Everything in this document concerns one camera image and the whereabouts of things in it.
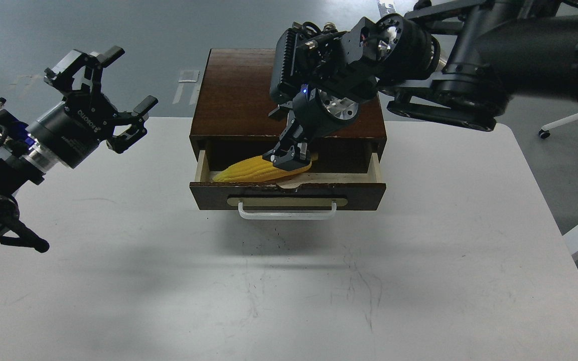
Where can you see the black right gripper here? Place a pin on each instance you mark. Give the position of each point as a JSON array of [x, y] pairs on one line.
[[311, 114]]

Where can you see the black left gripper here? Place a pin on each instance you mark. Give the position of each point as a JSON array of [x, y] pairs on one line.
[[67, 130]]

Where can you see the yellow plastic corn cob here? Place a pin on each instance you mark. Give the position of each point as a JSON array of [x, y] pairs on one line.
[[256, 169]]

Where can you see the wooden drawer with white handle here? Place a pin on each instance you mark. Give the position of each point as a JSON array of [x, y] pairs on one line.
[[345, 172]]

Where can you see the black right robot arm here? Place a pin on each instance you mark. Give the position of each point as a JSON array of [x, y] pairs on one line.
[[458, 63]]

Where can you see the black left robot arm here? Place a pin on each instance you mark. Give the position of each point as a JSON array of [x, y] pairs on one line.
[[23, 159]]

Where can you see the dark wooden drawer cabinet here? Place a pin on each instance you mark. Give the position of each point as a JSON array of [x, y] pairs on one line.
[[231, 119]]

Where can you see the white chair leg with caster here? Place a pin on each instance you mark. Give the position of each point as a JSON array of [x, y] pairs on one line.
[[544, 131]]

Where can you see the black camera box right wrist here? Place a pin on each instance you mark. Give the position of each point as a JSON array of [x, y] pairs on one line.
[[304, 54]]

